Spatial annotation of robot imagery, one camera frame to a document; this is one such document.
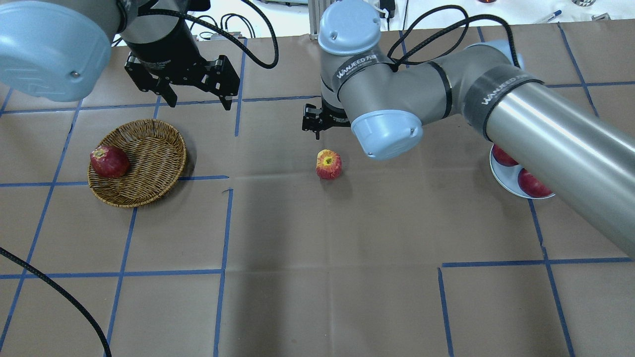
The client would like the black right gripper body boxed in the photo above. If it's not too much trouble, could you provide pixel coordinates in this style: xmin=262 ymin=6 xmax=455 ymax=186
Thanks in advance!
xmin=317 ymin=97 xmax=351 ymax=130

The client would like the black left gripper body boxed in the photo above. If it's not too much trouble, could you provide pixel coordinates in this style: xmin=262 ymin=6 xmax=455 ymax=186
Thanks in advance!
xmin=124 ymin=20 xmax=216 ymax=93

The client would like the red yellow apple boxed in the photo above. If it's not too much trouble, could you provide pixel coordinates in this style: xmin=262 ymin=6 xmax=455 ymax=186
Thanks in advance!
xmin=316 ymin=149 xmax=342 ymax=180

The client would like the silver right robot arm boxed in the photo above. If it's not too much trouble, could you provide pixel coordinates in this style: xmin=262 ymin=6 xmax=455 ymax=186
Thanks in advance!
xmin=303 ymin=0 xmax=635 ymax=257

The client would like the woven wicker basket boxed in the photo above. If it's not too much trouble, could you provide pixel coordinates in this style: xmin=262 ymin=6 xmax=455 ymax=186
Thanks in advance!
xmin=87 ymin=119 xmax=188 ymax=208

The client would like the red apple in basket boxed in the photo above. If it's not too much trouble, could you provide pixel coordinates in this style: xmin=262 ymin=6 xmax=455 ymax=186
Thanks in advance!
xmin=89 ymin=145 xmax=131 ymax=178

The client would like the red apple on plate rear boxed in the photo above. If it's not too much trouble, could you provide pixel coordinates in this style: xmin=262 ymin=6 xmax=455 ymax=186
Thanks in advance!
xmin=492 ymin=144 xmax=519 ymax=167

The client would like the red apple on plate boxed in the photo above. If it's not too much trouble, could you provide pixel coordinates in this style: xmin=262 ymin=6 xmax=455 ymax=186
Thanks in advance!
xmin=492 ymin=144 xmax=519 ymax=167
xmin=517 ymin=169 xmax=553 ymax=198

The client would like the light blue plate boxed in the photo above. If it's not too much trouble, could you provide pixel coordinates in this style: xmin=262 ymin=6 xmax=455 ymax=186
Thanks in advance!
xmin=490 ymin=145 xmax=554 ymax=199

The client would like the red apple on plate front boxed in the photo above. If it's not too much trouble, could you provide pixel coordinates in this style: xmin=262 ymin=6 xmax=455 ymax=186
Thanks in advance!
xmin=517 ymin=169 xmax=553 ymax=198

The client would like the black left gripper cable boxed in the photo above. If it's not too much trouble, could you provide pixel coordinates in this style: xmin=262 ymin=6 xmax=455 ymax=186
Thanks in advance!
xmin=139 ymin=0 xmax=279 ymax=69

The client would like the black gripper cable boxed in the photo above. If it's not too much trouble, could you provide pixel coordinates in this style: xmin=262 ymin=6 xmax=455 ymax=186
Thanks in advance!
xmin=139 ymin=0 xmax=279 ymax=69
xmin=387 ymin=5 xmax=521 ymax=70

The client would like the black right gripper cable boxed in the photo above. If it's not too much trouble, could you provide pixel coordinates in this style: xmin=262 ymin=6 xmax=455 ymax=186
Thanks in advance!
xmin=387 ymin=5 xmax=521 ymax=70

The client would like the aluminium frame post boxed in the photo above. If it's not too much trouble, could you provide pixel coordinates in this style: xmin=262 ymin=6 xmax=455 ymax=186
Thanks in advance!
xmin=308 ymin=0 xmax=335 ymax=40

